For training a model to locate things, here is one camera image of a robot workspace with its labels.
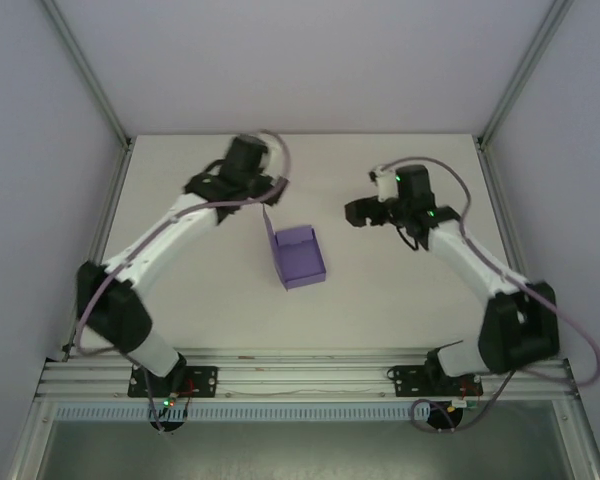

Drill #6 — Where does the purple paper box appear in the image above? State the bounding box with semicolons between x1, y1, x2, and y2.
260;204;329;293

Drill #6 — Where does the grey metal sheet panel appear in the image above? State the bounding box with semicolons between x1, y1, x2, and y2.
39;419;581;480

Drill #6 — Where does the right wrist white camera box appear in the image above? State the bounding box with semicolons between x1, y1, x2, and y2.
368;167;400;204

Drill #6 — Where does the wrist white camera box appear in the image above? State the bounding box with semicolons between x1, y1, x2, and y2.
368;167;400;204
264;137;287;179

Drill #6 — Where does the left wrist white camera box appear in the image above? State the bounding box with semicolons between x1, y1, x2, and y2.
264;137;287;179

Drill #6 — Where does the aluminium table side rail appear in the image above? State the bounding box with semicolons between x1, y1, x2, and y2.
477;142;551;359
59;142;135;361

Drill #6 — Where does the aluminium frame post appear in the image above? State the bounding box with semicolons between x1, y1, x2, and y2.
554;399;600;480
7;399;56;480
477;0;576;151
40;0;134;151

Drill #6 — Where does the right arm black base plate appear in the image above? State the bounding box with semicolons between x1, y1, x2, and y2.
387;364;484;399

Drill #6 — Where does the wide aluminium mounting rail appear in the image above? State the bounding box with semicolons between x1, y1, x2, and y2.
34;349;581;402

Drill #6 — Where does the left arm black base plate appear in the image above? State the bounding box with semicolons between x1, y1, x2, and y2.
127;364;219;399

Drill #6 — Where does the slotted grey cable duct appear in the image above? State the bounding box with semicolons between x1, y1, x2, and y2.
54;404;481;422

